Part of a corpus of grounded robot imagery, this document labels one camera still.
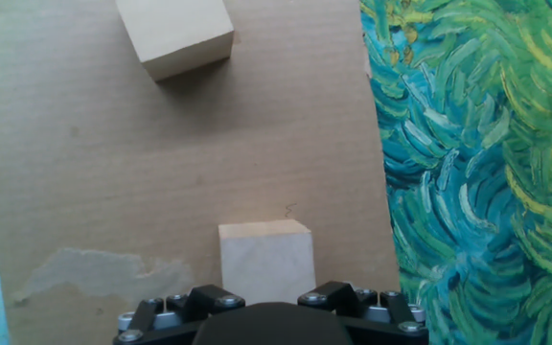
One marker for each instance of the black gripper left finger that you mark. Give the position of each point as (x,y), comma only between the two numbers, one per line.
(185,306)

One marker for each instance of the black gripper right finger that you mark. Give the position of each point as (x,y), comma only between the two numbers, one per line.
(352,299)

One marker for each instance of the large pale wooden cube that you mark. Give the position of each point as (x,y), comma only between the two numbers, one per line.
(175,33)

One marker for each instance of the brown cardboard sheet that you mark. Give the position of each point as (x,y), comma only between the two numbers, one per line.
(161,167)

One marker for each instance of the tall pale wooden block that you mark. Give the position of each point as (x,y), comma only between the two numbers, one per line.
(266,263)

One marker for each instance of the green white painted cloth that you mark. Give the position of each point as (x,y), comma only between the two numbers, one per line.
(472,191)

